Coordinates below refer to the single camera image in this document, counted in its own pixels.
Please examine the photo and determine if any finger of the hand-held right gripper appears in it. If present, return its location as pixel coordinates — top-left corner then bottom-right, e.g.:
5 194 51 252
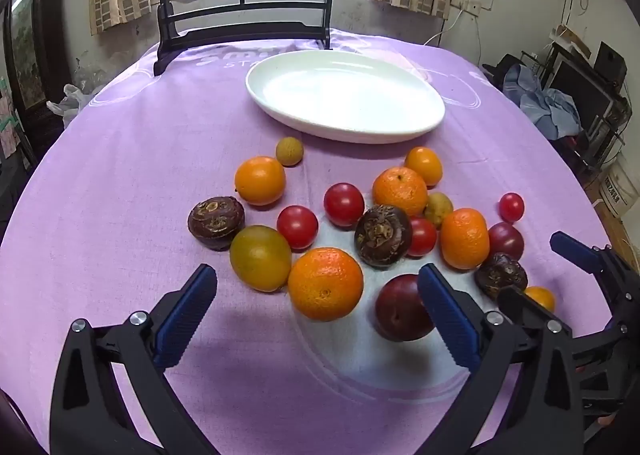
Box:
550 231 640 322
497 285 556 332

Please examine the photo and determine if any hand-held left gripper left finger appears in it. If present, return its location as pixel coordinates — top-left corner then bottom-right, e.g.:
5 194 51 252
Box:
49 263 221 455

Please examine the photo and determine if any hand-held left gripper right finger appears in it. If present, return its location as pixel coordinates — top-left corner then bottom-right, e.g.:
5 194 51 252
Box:
417 263 586 455

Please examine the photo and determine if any small dark brown water chestnut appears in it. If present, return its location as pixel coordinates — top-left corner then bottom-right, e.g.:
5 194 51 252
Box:
474 253 529 301

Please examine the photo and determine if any dark red small plum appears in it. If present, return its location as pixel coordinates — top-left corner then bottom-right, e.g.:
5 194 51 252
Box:
487 222 525 261

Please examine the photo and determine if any small red cherry tomato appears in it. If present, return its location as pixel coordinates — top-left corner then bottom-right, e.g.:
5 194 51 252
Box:
498 192 525 224

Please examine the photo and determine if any yellow-green tomato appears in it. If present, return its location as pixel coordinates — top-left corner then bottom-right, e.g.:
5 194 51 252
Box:
229 225 293 293

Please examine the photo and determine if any smooth orange tomato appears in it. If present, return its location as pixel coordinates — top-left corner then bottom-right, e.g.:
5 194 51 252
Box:
234 156 287 206
404 146 444 187

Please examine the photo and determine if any white oval plate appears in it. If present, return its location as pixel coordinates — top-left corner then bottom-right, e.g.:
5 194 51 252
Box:
245 51 446 144

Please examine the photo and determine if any small orange fruit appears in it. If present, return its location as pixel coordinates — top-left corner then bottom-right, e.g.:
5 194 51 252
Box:
522 286 556 314

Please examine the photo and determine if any small tan longan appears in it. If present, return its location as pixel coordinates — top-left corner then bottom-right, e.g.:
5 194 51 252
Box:
424 192 454 229
275 137 304 167

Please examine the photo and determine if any large orange mandarin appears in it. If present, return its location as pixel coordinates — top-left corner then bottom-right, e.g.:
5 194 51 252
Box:
287 247 364 322

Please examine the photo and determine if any blue cloth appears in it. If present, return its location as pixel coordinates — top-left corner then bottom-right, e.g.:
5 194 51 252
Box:
502 64 583 140

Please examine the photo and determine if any black monitor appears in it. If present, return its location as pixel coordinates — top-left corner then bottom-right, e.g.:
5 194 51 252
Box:
547 57 616 133

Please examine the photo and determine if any purple printed tablecloth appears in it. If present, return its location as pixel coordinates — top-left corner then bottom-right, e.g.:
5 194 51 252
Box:
0 27 621 455

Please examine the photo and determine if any black speaker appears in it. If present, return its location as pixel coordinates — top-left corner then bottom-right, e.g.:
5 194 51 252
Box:
594 41 628 86

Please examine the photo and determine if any black chair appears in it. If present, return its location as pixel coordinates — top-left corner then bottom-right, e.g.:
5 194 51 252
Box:
482 54 526 86

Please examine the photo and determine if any white plastic bag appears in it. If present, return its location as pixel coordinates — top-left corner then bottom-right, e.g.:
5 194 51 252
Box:
46 84 96 128

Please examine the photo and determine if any dark wooden cabinet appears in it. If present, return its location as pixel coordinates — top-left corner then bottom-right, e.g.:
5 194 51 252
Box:
0 0 68 146

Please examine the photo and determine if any white cable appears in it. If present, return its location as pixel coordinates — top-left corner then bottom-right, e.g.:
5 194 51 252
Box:
422 10 463 48

